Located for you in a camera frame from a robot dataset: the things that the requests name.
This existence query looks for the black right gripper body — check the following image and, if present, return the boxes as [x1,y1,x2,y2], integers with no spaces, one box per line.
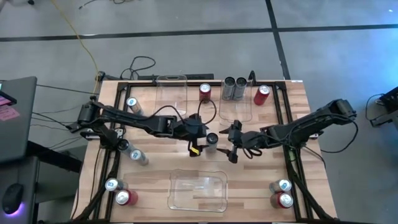
[228,129,265,151]

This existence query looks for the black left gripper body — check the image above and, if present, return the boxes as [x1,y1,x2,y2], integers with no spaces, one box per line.
[172,113,208,142]

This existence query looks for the clear plastic bin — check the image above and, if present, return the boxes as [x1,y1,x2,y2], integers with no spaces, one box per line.
[218,77,253,124]
[167,169,228,213]
[154,74,188,121]

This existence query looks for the red soda can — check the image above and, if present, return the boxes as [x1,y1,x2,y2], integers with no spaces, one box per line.
[253,84,271,106]
[269,192,294,210]
[198,83,212,104]
[114,189,139,207]

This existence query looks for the blue silver Red Bull can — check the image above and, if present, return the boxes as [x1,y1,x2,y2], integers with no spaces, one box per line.
[126,96,144,116]
[104,177,129,192]
[129,149,150,167]
[269,179,293,194]

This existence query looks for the black desk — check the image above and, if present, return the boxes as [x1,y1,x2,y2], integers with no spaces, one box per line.
[0,139,82,224]

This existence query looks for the black electronic device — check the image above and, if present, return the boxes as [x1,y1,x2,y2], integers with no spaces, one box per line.
[377,86,398,114]

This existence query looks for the pink sticky note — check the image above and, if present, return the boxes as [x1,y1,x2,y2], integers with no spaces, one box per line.
[0,105,20,121]

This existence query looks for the black-framed screen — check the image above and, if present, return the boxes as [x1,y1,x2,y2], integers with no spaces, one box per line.
[0,81,18,107]

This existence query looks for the black computer mouse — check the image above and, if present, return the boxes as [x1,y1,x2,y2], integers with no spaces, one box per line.
[2,182,25,215]

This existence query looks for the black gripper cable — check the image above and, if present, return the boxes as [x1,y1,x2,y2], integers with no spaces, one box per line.
[154,98,218,126]

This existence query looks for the black aluminium table frame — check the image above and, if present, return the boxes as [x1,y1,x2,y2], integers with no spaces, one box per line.
[74,80,336,223]

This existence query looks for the black looped cable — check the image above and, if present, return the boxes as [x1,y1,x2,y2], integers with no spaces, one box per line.
[119,55,157,81]

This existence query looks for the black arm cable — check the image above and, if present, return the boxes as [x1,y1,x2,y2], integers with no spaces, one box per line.
[300,114,359,170]

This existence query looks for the black device cable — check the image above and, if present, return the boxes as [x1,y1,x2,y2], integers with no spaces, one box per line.
[364,92,398,128]

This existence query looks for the yellow cable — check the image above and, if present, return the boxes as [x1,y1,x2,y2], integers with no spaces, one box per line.
[50,0,100,96]

